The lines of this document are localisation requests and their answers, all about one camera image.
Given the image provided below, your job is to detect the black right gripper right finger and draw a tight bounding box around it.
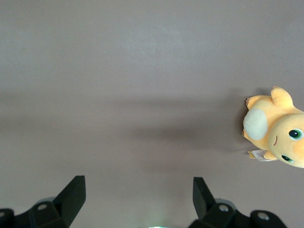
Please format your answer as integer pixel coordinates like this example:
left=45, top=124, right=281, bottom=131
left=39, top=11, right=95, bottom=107
left=189, top=177, right=288, bottom=228

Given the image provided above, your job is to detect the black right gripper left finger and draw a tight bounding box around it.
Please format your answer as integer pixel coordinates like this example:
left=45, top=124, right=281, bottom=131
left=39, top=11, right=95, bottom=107
left=0, top=175, right=86, bottom=228

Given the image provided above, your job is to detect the orange plush toy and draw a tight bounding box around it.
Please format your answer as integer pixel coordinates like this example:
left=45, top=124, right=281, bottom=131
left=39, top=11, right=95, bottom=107
left=241, top=85, right=304, bottom=169

